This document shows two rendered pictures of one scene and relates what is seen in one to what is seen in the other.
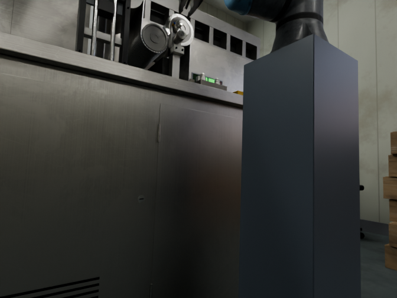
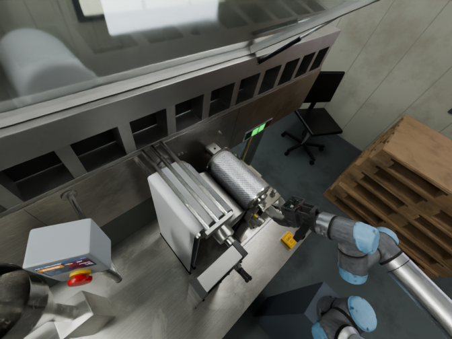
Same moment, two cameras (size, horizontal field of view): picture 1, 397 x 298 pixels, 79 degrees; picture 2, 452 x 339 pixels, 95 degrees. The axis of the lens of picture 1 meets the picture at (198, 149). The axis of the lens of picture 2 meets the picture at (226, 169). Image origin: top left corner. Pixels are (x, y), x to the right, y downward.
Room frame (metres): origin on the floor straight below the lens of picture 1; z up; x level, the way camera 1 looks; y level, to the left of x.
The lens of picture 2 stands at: (0.70, 0.44, 2.01)
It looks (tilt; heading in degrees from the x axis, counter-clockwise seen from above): 53 degrees down; 338
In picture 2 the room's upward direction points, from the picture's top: 16 degrees clockwise
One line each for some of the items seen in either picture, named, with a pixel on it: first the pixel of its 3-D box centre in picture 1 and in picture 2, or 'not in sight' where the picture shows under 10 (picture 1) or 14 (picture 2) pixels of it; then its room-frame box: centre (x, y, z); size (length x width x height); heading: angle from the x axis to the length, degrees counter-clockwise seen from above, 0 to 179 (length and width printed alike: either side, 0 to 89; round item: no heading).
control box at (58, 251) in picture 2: not in sight; (74, 257); (0.80, 0.59, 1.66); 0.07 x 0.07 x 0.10; 8
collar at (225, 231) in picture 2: not in sight; (221, 231); (0.92, 0.30, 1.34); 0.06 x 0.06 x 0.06; 33
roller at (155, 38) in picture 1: (145, 48); (216, 200); (1.12, 0.27, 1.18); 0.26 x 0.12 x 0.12; 33
